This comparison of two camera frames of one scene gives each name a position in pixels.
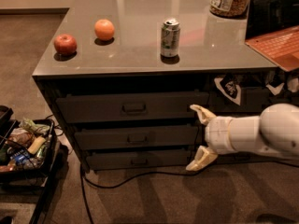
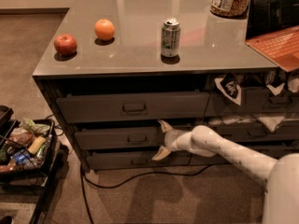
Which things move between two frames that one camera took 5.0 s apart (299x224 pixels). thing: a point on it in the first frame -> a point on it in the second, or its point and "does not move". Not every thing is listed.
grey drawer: (130, 108) does not move
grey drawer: (137, 136) does not move
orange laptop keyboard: (279, 46) does not move
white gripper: (217, 134) -> (171, 138)
